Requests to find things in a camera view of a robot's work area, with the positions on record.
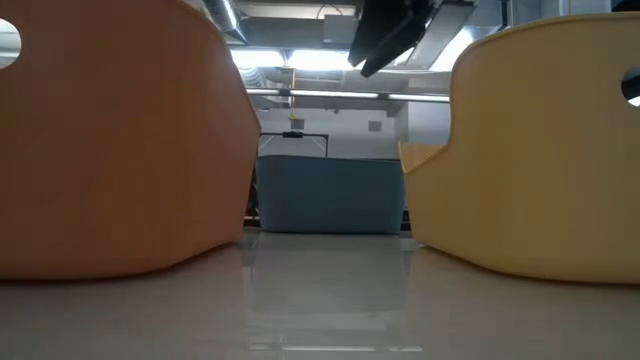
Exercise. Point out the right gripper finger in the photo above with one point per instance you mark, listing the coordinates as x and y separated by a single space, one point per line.
400 42
382 22

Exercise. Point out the grey ceiling box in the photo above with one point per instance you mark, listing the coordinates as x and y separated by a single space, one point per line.
337 31

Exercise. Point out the long ceiling strip light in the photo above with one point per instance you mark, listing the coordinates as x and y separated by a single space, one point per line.
330 94

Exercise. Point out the bright ceiling light panel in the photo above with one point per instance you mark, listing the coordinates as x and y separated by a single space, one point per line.
300 60

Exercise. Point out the thin black bar stand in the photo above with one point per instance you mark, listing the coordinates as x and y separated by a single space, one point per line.
294 134

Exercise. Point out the teal plastic bin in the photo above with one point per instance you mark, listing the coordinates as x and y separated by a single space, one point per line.
330 195

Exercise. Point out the yellow plastic bin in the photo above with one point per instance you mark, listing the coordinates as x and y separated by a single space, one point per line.
530 165

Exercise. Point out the orange plastic bin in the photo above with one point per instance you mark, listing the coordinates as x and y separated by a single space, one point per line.
125 150

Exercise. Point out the small grey wall plate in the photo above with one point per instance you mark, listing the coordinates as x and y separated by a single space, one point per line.
297 124
375 126

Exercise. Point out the silver ventilation duct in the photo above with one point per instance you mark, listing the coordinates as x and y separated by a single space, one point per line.
223 17

